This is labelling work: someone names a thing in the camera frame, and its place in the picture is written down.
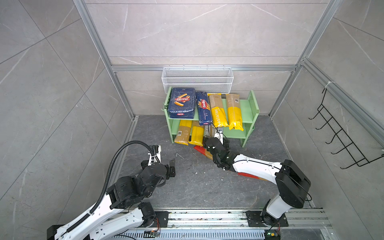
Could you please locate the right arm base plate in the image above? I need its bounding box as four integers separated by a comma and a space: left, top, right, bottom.
245, 211, 289, 227

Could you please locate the white wire mesh basket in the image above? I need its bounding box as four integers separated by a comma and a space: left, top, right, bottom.
162, 67, 234, 94

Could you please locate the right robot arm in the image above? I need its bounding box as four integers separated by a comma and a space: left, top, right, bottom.
205, 138, 311, 226

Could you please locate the black corrugated cable left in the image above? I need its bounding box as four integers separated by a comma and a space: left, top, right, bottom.
65, 140, 155, 233

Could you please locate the yellow spaghetti bag with lettering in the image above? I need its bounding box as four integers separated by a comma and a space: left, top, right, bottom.
208, 94, 229, 128

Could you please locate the large yellow spaghetti bag front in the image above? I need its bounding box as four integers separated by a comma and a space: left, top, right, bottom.
189, 121, 205, 147

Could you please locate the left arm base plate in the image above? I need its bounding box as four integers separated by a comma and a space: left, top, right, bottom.
141, 211, 170, 229

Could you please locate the clear white-label spaghetti bag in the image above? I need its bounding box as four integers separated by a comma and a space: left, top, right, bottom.
204, 125, 216, 138

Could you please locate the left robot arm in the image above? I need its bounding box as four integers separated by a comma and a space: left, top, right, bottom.
47, 160, 176, 240

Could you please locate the blue Barilla spaghetti box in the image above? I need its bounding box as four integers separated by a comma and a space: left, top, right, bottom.
196, 92, 213, 126

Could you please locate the red spaghetti bag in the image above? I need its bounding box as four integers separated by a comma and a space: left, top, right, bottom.
238, 173, 267, 181
194, 146, 213, 160

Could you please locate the blue Barilla rigatoni box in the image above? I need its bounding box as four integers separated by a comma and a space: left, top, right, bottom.
167, 88, 196, 119

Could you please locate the green wooden two-tier shelf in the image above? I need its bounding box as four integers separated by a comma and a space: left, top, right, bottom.
164, 90, 260, 148

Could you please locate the black wire hook rack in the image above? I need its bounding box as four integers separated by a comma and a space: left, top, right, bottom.
309, 88, 384, 170

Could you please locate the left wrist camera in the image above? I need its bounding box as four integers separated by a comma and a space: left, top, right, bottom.
148, 145, 161, 166

